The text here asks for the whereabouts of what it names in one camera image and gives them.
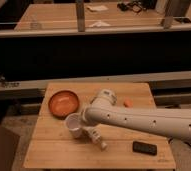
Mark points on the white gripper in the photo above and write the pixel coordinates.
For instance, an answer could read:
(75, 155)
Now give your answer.
(95, 137)

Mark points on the white ceramic cup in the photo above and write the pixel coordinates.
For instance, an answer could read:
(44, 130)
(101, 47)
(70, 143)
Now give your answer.
(72, 122)

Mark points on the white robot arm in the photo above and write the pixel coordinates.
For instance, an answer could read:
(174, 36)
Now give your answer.
(172, 123)

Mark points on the small orange block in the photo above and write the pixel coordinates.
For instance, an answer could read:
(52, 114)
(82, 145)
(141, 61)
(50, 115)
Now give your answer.
(128, 103)

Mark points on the wooden table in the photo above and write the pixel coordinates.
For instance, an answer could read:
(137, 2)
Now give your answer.
(53, 147)

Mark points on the orange bowl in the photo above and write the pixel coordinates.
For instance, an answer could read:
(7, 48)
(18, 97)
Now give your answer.
(63, 103)

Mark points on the brown cardboard box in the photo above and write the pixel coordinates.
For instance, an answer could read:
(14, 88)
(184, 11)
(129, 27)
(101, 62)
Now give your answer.
(8, 146)

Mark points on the white paper sheet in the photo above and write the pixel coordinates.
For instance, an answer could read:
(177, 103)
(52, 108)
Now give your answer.
(97, 8)

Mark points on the clear plastic bottle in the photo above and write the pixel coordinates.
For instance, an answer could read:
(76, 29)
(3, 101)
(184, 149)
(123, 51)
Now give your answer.
(34, 23)

